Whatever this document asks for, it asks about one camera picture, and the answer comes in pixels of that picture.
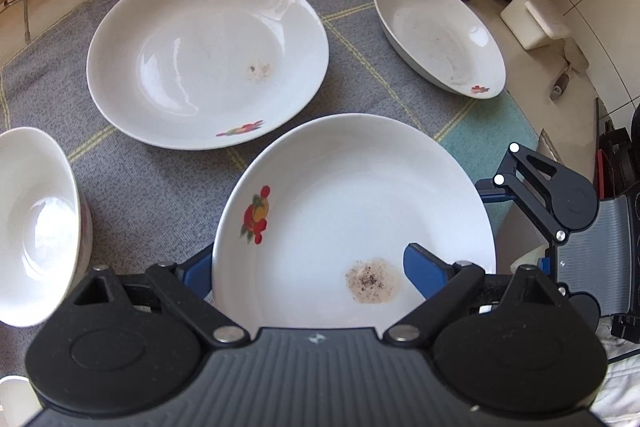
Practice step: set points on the medium white fruit-print plate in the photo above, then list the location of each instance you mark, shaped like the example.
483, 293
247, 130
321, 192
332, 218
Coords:
340, 207

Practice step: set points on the small white fruit-print plate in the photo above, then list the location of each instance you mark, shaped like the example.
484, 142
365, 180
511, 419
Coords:
435, 32

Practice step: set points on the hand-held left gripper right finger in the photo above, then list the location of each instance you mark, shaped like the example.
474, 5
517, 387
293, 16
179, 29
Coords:
425, 268

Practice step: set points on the white floral bowl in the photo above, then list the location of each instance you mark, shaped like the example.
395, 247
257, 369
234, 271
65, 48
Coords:
35, 227

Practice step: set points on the white plastic box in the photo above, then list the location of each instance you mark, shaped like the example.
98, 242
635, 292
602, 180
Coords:
530, 22

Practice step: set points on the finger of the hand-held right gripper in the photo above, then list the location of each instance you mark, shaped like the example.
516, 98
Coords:
492, 197

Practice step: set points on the person's white clothing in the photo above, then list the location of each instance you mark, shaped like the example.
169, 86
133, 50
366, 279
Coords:
620, 382

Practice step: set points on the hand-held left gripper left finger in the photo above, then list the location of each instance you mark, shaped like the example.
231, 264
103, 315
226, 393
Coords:
196, 272

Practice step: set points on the large white fruit-print plate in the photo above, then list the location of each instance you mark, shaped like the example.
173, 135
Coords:
200, 57

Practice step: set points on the metal scraper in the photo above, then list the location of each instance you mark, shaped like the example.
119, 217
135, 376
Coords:
575, 59

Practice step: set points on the grey checked cloth mat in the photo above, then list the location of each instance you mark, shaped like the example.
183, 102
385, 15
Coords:
150, 187

